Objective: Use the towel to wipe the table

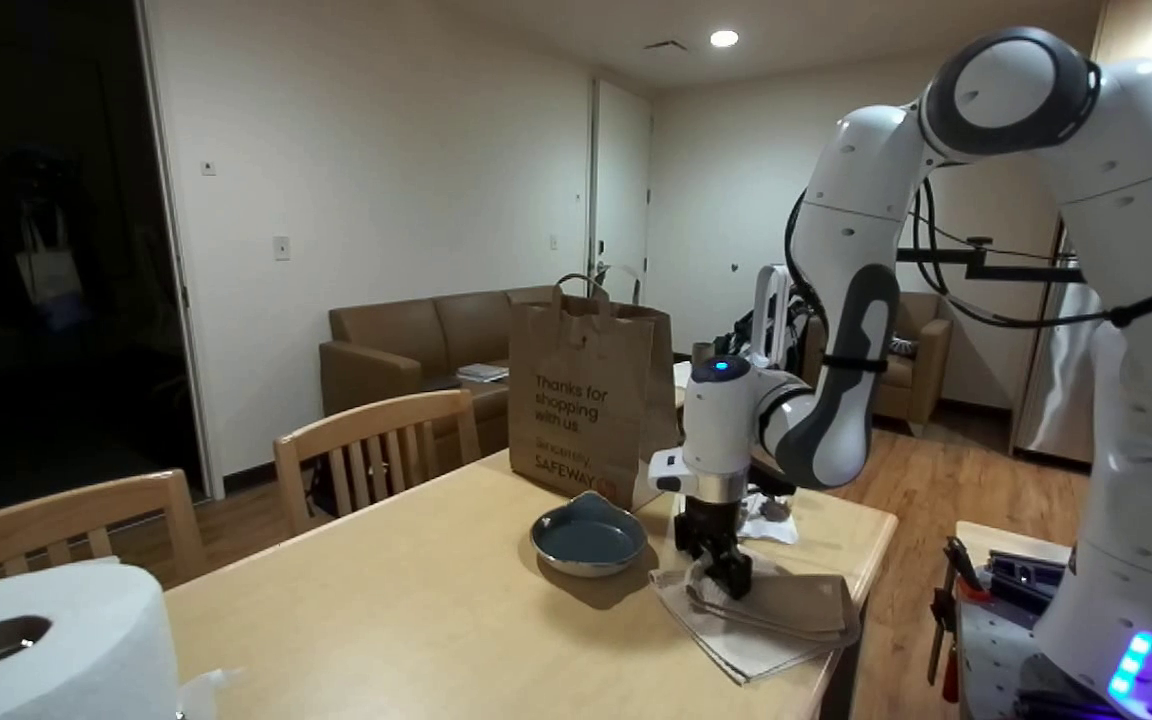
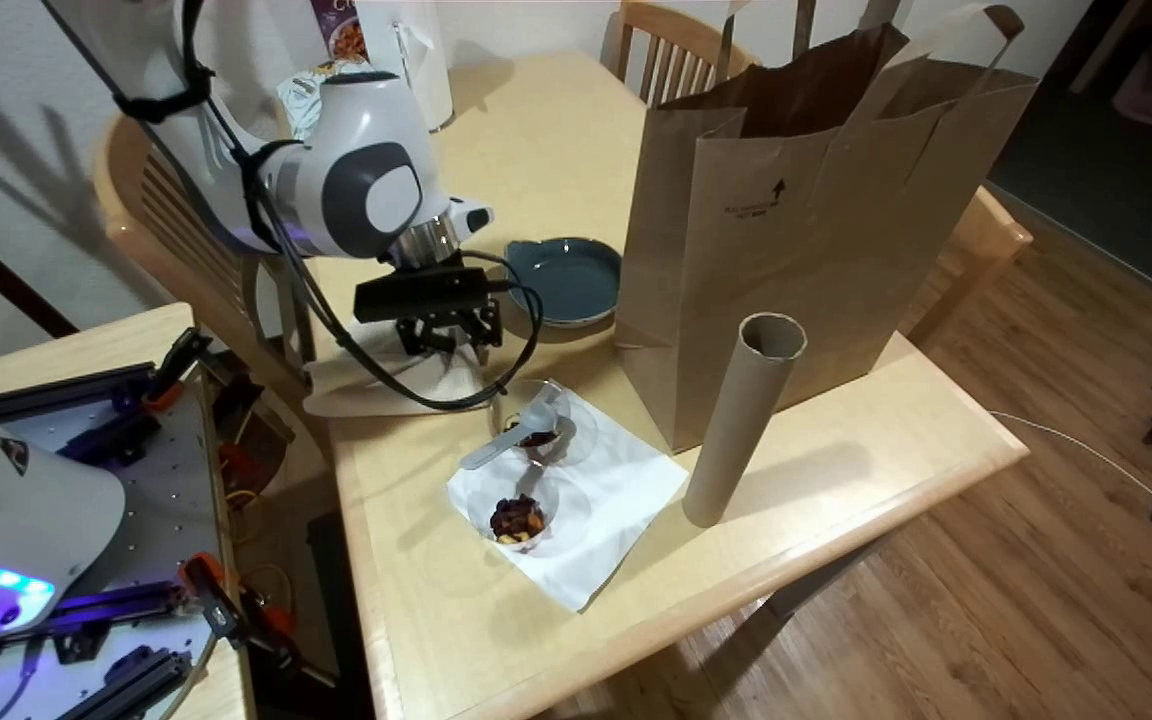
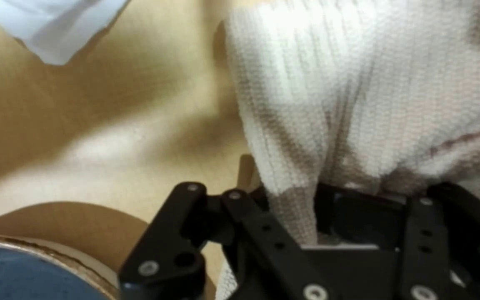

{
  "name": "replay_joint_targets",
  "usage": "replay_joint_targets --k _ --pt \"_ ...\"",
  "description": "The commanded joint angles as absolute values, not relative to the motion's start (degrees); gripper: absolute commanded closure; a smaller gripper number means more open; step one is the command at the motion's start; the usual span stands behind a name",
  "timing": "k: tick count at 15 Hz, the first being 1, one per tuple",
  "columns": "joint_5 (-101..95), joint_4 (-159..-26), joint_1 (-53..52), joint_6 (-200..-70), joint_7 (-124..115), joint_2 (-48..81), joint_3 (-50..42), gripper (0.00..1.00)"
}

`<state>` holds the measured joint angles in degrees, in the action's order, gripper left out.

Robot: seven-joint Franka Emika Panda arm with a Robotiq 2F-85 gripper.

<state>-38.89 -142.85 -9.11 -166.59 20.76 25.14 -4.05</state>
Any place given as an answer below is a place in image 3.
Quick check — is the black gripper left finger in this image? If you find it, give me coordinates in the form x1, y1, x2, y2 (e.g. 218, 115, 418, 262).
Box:
118, 180, 332, 300

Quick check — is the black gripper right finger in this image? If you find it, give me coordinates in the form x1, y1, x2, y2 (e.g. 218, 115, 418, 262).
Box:
397, 180, 480, 300

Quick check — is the beige cloth towel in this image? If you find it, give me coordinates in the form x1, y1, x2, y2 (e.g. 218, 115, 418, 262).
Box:
213, 0, 480, 300

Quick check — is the dark teal plate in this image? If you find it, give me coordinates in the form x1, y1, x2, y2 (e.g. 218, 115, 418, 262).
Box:
0, 235, 120, 300

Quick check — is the white paper napkin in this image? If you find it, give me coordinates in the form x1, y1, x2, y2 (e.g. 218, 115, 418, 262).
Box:
0, 0, 132, 69

